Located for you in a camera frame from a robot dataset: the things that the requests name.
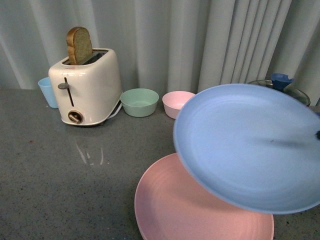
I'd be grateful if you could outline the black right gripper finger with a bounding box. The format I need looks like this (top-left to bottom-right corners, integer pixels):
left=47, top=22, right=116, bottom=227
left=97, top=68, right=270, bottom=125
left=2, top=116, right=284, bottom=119
left=315, top=130, right=320, bottom=139

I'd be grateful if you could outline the light blue plate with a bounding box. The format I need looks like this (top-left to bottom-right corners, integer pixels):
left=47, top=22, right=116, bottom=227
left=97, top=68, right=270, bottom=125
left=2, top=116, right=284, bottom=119
left=173, top=84, right=320, bottom=215

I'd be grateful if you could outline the pink plate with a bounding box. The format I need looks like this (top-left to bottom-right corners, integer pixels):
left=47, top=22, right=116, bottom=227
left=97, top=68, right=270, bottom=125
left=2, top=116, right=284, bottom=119
left=134, top=153, right=274, bottom=240

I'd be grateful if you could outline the glass lid blue knob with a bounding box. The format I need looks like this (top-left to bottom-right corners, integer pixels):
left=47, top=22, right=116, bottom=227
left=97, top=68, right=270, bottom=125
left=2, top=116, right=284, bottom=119
left=248, top=73, right=311, bottom=107

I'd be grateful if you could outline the pink bowl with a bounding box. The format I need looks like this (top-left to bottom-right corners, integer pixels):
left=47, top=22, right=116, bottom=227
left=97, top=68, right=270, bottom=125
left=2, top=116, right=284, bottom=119
left=162, top=91, right=195, bottom=119

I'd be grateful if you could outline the grey curtain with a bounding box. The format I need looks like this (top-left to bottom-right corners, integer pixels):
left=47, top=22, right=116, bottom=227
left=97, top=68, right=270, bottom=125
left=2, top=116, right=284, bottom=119
left=0, top=0, right=320, bottom=101

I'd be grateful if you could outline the green bowl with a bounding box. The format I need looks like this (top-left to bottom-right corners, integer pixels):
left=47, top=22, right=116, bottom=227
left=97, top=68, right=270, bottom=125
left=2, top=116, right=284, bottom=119
left=120, top=88, right=159, bottom=118

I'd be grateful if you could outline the cream toaster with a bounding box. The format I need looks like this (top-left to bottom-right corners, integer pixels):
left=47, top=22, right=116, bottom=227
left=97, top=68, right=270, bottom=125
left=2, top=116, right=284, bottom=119
left=48, top=48, right=123, bottom=126

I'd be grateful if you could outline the bread slice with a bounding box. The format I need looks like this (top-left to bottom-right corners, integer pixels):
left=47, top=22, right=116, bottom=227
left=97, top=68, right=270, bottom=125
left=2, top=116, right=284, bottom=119
left=66, top=26, right=93, bottom=66

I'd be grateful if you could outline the white toaster cable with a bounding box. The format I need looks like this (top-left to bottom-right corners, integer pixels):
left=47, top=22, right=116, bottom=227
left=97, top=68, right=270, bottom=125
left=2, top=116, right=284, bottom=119
left=107, top=101, right=123, bottom=120

